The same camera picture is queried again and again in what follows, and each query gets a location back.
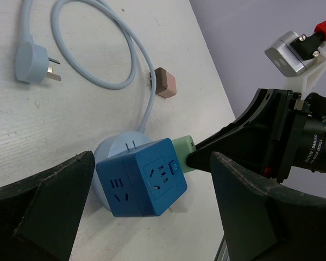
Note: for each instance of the brown pink plug adapter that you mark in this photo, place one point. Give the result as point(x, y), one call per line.
point(165, 83)

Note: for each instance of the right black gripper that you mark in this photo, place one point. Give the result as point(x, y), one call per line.
point(252, 137)

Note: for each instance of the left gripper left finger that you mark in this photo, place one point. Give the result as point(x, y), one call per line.
point(40, 215)

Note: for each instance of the white table board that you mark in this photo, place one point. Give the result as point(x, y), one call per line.
point(43, 125)

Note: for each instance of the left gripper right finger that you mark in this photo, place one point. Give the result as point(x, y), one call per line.
point(263, 220)

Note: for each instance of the green plug adapter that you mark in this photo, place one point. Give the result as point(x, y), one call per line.
point(183, 147)

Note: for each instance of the round light blue power strip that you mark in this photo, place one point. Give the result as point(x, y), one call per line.
point(32, 60)

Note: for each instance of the blue cube socket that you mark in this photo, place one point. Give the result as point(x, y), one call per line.
point(143, 181)

